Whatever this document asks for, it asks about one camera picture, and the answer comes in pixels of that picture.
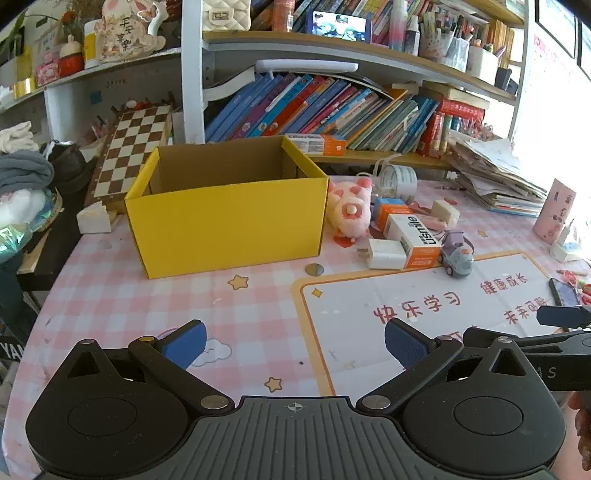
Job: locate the white charger plug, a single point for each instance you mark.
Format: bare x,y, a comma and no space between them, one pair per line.
385,254

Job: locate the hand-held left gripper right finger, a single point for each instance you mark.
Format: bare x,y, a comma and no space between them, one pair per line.
406,345

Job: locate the pink checked table mat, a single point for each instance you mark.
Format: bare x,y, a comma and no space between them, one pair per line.
115,286

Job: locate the iridescent plastic bag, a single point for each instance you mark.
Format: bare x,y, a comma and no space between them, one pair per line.
18,230

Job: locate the person's right hand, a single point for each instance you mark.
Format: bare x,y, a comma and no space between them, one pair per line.
584,429

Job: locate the pen holder cup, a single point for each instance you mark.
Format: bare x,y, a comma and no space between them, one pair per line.
443,44

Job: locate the white folded cloth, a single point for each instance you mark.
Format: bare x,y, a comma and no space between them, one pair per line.
16,136

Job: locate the pink and blue bottle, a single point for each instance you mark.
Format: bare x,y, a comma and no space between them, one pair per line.
398,27

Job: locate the brown and white chessboard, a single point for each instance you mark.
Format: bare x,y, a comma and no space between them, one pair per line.
134,147

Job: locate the phone with lit screen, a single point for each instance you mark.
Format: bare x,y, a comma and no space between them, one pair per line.
339,25

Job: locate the grey folded cloth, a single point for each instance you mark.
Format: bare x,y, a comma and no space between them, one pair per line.
23,170

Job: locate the white bookshelf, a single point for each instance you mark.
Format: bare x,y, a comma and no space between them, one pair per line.
193,69

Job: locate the white quilted purse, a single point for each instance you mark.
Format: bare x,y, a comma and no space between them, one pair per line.
226,14

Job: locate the yellow cardboard box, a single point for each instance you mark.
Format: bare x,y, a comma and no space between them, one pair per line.
221,230

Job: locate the small orange box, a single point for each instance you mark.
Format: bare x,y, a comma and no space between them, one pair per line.
385,210

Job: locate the dark flat phone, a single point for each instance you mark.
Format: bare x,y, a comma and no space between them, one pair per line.
564,291

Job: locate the pink cylinder cup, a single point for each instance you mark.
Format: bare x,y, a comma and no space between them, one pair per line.
554,212

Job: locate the white printed tape roll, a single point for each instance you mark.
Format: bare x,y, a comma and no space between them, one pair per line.
401,177

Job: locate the pink plush toy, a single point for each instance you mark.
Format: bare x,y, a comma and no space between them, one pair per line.
341,224

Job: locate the white and orange toothpaste box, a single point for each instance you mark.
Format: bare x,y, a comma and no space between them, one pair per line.
415,240

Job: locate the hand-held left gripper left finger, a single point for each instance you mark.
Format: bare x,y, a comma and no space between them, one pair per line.
184,345

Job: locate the white ceramic plaque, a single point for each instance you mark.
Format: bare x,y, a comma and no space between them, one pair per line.
122,32

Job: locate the stack of papers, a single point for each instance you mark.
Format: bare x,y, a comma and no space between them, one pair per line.
494,175

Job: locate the red round jar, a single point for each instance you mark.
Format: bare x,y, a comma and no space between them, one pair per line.
71,62

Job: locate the long white orange toothpaste box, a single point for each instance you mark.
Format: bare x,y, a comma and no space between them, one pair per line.
314,144

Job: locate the grey toy car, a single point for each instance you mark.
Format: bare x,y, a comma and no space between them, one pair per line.
457,262

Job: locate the round metal coin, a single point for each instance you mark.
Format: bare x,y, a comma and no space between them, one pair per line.
315,269

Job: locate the row of books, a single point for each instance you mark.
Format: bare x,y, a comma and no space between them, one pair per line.
323,110

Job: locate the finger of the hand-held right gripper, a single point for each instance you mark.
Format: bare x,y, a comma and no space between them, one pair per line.
554,345
563,316

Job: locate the white lamp bar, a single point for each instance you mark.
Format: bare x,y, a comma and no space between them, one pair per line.
304,66

